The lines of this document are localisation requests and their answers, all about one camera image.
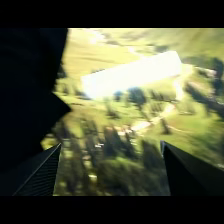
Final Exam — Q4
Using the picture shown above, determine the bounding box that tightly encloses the black printed garment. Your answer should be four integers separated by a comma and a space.
0, 28, 72, 183

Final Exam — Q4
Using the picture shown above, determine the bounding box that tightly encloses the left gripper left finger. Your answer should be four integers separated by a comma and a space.
0, 142, 63, 197

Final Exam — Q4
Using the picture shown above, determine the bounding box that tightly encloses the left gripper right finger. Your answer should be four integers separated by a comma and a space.
159, 139, 224, 197

